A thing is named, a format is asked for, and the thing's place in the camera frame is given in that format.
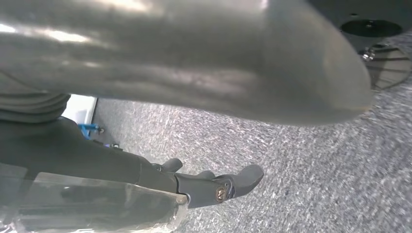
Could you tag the large white plastic crate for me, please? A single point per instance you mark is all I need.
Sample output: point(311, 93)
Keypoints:
point(78, 107)

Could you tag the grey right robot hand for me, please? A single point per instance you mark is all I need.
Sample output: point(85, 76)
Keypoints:
point(161, 48)

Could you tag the right robot foot plate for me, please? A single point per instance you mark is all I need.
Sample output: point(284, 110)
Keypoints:
point(389, 69)

